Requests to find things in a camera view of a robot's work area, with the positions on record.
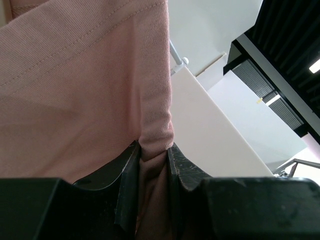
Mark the pink t shirt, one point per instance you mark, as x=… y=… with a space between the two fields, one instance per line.
x=79 y=81

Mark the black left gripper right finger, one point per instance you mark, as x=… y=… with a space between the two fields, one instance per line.
x=240 y=208

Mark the white clothes rack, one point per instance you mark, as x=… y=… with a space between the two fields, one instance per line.
x=179 y=62

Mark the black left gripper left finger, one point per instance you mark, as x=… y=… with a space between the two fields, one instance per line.
x=100 y=206

